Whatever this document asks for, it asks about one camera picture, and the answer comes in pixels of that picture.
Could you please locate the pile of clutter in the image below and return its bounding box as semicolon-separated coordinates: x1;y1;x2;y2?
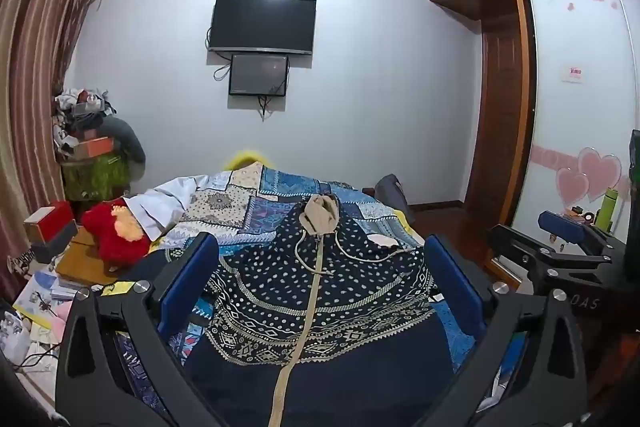
50;88;118;158

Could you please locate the grey stuffed jacket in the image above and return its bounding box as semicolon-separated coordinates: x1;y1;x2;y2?
100;116;147;188

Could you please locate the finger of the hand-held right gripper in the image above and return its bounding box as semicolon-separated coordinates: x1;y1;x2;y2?
538;211;624;254
487;223;614;288

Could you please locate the green bottle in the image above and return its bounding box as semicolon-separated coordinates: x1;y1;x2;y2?
598;188;619;231

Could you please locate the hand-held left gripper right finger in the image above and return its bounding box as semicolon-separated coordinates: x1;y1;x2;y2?
424;234;591;427

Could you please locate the wooden nightstand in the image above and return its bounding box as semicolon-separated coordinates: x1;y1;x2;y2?
55;227;132;286

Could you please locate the black floor cable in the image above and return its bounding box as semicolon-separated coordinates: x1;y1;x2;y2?
15;341;64;371

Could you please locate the small black wall monitor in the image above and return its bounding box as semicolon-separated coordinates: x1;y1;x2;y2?
228;53;291;98

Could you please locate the brown striped curtain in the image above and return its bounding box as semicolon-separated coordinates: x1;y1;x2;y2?
0;0;113;308

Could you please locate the pile of papers and books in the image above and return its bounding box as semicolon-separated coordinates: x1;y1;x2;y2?
0;267;87;374

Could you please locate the white shirt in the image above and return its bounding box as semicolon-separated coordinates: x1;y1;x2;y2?
122;174;211;240

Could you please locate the green patterned cloth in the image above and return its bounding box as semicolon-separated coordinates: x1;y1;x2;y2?
61;154;134;204

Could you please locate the red and grey box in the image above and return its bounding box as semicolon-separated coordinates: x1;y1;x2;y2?
24;201;79;264

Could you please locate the red plush toy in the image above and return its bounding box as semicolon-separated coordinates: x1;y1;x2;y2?
81;199;152;269

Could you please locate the large pink heart decal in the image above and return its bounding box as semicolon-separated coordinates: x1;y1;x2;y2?
577;148;622;202

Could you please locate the wall-mounted black television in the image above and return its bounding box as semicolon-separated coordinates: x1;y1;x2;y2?
207;0;317;56

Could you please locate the navy patterned hoodie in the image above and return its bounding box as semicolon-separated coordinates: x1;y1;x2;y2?
182;194;457;427

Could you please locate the orange box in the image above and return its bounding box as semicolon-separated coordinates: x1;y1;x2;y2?
72;137;114;158

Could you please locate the blue patchwork bedspread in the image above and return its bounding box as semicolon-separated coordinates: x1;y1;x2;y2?
115;162;501;413

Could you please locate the small pink heart decal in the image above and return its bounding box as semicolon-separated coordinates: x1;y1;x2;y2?
556;168;590;206

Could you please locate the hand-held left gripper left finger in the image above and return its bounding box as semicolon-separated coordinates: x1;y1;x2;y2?
54;232;223;427

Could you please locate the dark grey cloth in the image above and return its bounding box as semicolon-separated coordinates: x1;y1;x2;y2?
375;174;416;224

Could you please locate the yellow object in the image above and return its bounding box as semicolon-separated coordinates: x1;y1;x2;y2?
224;150;274;170

